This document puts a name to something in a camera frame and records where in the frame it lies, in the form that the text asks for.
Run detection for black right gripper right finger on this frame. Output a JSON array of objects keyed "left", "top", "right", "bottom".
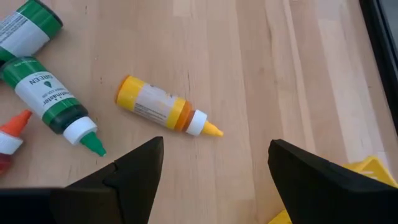
[{"left": 267, "top": 138, "right": 398, "bottom": 224}]

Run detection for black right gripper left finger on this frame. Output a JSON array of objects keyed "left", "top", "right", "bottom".
[{"left": 51, "top": 136, "right": 165, "bottom": 224}]

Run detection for yellow food colouring bottle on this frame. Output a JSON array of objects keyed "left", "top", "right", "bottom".
[{"left": 114, "top": 74, "right": 224, "bottom": 138}]

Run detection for green food colouring bottle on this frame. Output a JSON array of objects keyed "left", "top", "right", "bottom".
[
  {"left": 0, "top": 56, "right": 107, "bottom": 157},
  {"left": 0, "top": 0, "right": 63, "bottom": 63}
]

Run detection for red food colouring bottle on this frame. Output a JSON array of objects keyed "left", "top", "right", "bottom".
[{"left": 0, "top": 109, "right": 33, "bottom": 177}]

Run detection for yellow plastic basket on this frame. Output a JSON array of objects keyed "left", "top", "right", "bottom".
[{"left": 269, "top": 155, "right": 398, "bottom": 224}]

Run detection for black aluminium table frame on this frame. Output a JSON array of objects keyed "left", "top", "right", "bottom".
[{"left": 359, "top": 0, "right": 398, "bottom": 138}]

